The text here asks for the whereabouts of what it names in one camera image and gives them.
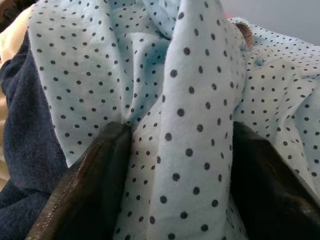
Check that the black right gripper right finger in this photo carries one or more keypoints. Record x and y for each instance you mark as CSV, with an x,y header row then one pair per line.
x,y
270,190

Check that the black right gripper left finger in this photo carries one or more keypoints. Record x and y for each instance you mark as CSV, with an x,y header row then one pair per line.
x,y
85,190

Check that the light blue polka dot garment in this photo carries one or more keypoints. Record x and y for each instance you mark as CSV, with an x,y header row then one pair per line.
x,y
195,100

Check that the dark navy blue garment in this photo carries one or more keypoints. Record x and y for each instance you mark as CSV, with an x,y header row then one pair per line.
x,y
27,140

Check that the cream beige cloth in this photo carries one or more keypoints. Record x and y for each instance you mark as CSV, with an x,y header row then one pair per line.
x,y
11,37

